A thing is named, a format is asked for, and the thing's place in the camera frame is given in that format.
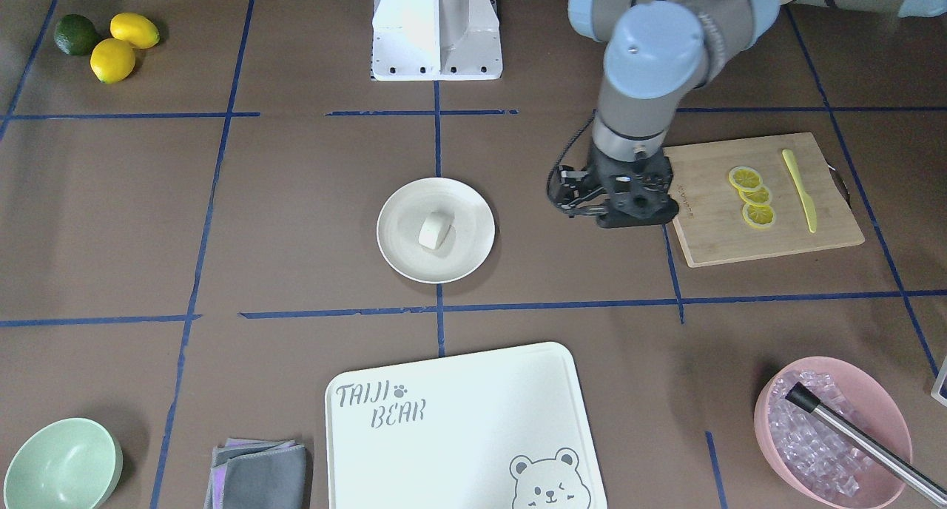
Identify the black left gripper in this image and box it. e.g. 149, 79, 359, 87
549, 147, 680, 229

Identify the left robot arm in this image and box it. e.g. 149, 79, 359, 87
547, 0, 946, 229

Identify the cream bear tray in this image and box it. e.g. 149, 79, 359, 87
325, 343, 608, 508

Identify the bamboo cutting board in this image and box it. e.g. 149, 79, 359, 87
665, 132, 865, 269

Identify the lemon slice top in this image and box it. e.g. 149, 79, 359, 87
727, 166, 764, 193

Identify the lemon slice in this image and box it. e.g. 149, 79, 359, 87
727, 166, 764, 193
738, 184, 772, 208
741, 203, 778, 229

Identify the lemon slice bottom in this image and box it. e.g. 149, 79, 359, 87
741, 203, 778, 229

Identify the lemon slice middle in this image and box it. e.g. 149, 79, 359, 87
738, 184, 772, 208

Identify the round cream plate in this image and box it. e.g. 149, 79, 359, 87
376, 178, 496, 284

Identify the yellow plastic knife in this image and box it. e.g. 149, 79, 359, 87
781, 149, 818, 234

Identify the pink bowl with ice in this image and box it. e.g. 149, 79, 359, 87
753, 357, 913, 508

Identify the grey folded cloth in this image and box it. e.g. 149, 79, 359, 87
203, 438, 308, 508

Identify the yellow lemon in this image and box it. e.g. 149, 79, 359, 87
109, 11, 161, 50
90, 39, 138, 84

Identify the green lime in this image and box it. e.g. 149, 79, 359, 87
54, 14, 101, 56

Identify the green bowl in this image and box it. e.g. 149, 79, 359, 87
3, 417, 123, 508

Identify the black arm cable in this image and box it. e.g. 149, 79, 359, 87
547, 109, 599, 199

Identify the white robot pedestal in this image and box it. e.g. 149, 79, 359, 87
370, 0, 504, 81

